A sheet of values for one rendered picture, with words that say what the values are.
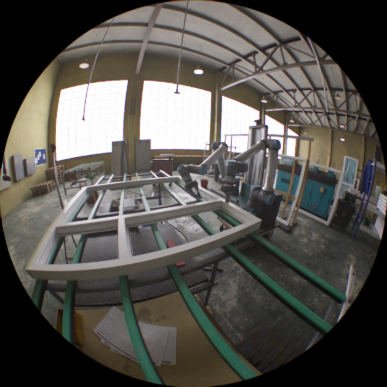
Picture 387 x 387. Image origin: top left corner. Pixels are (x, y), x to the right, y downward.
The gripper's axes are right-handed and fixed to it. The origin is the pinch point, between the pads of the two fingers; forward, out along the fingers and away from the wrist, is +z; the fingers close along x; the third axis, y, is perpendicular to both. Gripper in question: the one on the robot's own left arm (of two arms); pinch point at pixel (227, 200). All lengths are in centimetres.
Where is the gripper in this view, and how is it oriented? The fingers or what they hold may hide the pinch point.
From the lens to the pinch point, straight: 115.7
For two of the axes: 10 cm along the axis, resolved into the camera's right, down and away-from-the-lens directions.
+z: -0.4, 9.4, 3.3
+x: 8.8, -1.2, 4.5
